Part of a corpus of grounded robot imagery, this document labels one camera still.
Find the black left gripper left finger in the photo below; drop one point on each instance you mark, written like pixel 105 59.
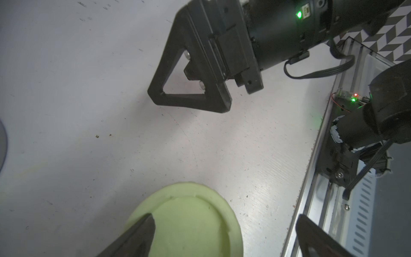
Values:
pixel 134 242

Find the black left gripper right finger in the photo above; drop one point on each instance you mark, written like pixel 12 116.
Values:
pixel 314 242

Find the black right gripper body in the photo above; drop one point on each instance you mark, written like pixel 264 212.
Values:
pixel 222 29

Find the light green jar lid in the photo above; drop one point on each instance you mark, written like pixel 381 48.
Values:
pixel 191 220

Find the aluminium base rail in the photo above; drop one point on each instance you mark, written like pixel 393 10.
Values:
pixel 357 188

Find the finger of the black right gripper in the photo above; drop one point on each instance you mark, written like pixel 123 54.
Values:
pixel 184 36

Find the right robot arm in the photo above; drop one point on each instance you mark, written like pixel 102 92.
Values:
pixel 285 31

